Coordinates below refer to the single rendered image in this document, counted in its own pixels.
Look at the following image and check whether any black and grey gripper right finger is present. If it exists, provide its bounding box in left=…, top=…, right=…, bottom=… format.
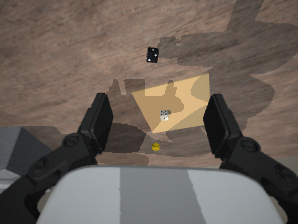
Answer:
left=203, top=94, right=298, bottom=224

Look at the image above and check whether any black die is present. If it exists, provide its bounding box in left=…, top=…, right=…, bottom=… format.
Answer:
left=147, top=47, right=159, bottom=63

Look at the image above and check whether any white die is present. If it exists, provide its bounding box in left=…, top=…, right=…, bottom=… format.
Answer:
left=160, top=110, right=169, bottom=121

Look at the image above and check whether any yellow die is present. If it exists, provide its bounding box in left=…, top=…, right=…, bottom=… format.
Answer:
left=152, top=143, right=160, bottom=151

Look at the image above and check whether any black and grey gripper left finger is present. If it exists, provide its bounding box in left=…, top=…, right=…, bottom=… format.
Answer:
left=0, top=93, right=113, bottom=224

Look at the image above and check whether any tan square mat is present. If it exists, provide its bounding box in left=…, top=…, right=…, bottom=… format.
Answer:
left=131, top=73, right=210, bottom=133

